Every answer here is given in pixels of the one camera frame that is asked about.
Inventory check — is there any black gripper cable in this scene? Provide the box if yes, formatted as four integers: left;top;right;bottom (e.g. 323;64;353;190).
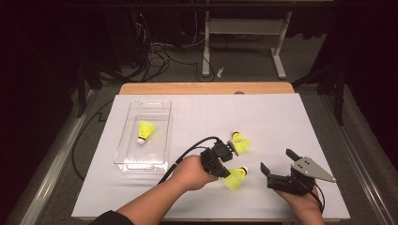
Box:
70;98;222;186
304;177;327;214

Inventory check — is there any black sleeve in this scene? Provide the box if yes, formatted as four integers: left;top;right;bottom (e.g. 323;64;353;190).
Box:
88;209;135;225

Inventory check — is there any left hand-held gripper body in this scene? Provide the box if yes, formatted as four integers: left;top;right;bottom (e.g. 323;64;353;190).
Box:
200;139;239;176

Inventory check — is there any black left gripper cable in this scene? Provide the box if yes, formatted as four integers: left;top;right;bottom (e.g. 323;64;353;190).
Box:
70;98;222;186

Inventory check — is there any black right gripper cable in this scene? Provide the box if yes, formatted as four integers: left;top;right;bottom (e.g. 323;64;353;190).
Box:
304;177;327;214

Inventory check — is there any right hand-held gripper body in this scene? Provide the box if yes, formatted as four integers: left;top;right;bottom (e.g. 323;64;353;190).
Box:
267;157;337;197

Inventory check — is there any aluminium rail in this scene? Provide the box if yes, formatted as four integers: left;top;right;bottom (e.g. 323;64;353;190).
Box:
318;93;398;225
17;89;97;225

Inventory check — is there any yellow shuttlecock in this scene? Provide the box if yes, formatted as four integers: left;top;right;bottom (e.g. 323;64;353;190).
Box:
230;130;252;155
222;166;249;192
136;120;158;146

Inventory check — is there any clear plastic container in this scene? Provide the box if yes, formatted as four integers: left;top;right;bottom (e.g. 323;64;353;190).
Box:
114;100;174;175

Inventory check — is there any person's left hand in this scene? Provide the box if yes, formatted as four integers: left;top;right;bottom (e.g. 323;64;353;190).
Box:
170;154;219;192

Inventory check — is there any white gridded mat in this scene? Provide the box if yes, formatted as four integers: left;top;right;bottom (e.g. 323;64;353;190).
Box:
70;93;351;221

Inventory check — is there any person's right hand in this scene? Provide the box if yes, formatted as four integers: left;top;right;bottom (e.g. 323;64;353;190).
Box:
275;187;323;217

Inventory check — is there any white metal stand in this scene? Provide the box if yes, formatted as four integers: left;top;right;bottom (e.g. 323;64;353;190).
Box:
201;10;294;80

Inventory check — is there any tangle of floor cables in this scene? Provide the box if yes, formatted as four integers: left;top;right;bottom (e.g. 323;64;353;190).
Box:
130;12;217;83

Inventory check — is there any black stand leg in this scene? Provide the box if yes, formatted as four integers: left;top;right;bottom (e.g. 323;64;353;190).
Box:
292;62;348;127
74;60;123;120

